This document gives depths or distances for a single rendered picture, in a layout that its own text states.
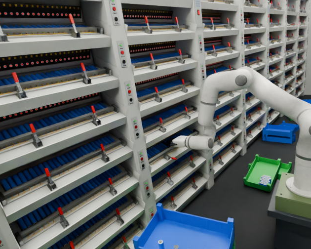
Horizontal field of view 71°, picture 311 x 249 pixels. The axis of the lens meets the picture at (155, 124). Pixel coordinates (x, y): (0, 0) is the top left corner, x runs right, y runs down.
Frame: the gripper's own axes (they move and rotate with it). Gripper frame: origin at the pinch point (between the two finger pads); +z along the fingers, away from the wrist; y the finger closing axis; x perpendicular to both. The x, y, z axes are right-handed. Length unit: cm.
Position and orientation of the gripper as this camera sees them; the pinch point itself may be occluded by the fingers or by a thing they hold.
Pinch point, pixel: (171, 141)
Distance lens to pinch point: 151.6
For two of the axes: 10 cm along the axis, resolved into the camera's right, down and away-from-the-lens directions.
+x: 2.4, 9.5, 2.1
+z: -6.9, 0.2, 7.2
